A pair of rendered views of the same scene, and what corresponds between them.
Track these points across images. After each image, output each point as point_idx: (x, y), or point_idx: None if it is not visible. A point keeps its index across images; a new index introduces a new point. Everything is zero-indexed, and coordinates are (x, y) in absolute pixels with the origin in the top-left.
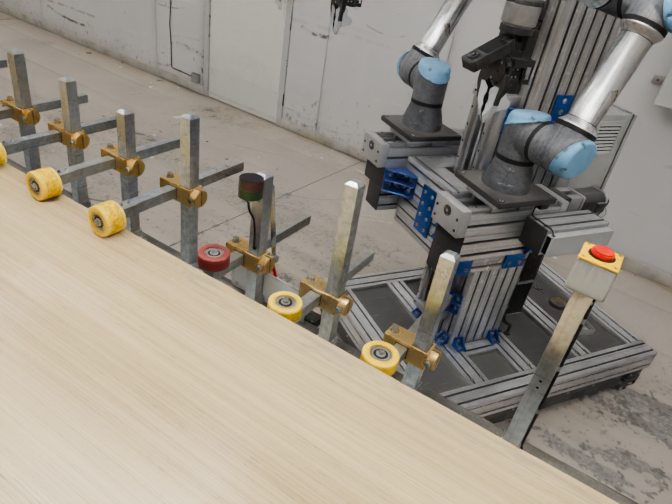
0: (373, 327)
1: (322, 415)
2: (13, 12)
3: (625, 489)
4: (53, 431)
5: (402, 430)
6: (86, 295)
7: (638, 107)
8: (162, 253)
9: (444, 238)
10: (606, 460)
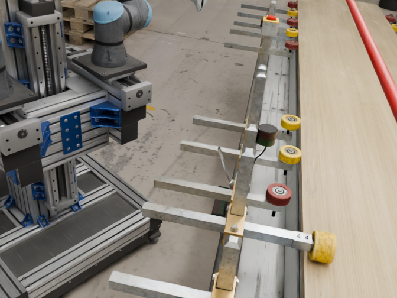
0: (72, 250)
1: (342, 129)
2: None
3: (129, 156)
4: None
5: (324, 112)
6: (380, 227)
7: None
8: (306, 215)
9: (131, 116)
10: (112, 160)
